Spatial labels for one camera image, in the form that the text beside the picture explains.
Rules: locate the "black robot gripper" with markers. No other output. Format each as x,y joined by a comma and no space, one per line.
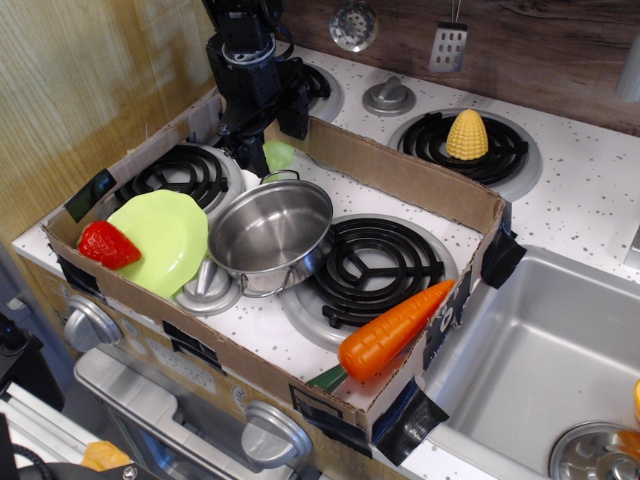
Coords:
258,90

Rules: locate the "light green toy broccoli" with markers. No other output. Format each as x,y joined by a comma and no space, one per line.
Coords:
279,157

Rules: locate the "small steel pan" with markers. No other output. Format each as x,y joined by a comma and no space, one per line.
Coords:
274,236

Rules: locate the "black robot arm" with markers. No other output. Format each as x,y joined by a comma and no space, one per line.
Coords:
248,26

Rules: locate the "front left black burner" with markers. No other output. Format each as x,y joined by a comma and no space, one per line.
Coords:
195,181

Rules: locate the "grey back stovetop knob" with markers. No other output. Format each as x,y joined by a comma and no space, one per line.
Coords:
389,99

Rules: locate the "grey stovetop knob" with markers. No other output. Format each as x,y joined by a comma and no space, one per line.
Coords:
210,292
389,99

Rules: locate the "hanging metal strainer spoon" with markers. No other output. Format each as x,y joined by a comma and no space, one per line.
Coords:
354,26

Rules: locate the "light green plastic plate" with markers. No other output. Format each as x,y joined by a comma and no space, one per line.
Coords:
171,232

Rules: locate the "back right black burner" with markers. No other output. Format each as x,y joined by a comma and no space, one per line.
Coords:
512,166

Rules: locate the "front right black burner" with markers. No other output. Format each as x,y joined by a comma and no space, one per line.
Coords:
376,262

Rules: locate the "grey front stovetop knob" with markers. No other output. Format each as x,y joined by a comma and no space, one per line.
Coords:
210,292

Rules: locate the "brown cardboard fence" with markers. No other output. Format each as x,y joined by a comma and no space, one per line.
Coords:
252,351

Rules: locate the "hanging metal slotted spatula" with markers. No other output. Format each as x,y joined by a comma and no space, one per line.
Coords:
449,43

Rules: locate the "yellow toy corn cob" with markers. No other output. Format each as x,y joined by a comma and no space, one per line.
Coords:
467,139

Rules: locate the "red toy strawberry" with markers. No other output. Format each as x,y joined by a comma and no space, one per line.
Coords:
104,243

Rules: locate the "orange toy carrot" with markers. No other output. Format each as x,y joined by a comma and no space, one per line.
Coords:
373,346

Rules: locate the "grey left oven knob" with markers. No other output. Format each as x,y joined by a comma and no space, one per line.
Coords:
88,326

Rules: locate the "grey oven knob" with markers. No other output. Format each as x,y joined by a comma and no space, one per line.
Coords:
88,326
271,439

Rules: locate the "grey right oven knob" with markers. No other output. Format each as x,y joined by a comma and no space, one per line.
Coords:
271,439

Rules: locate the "silver toy sink basin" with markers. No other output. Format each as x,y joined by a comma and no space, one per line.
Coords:
556,346

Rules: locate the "orange cloth scrap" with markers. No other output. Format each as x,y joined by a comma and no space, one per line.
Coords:
103,455

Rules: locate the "silver sink drain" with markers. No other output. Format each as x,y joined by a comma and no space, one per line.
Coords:
591,451

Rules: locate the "orange object in sink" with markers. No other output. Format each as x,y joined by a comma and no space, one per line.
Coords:
630,443

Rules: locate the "silver oven door handle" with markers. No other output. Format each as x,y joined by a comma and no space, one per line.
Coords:
169,431

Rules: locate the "grey faucet post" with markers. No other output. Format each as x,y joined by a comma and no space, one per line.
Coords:
628,85

